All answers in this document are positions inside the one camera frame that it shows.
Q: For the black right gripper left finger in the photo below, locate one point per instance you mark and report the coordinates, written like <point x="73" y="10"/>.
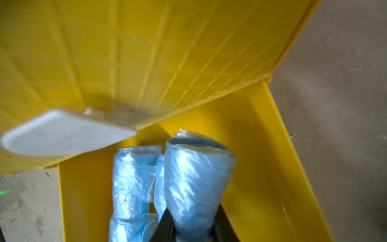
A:
<point x="165" y="231"/>

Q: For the yellow bottom drawer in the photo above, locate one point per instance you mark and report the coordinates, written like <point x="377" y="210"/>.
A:
<point x="268" y="200"/>

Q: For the yellow drawer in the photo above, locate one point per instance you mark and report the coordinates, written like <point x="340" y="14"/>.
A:
<point x="144" y="61"/>
<point x="268" y="200"/>

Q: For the blue trash bag roll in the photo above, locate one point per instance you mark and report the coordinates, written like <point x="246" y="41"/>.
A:
<point x="159" y="190"/>
<point x="197" y="172"/>
<point x="133" y="179"/>

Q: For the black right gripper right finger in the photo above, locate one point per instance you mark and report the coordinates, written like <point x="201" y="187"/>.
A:
<point x="222" y="229"/>

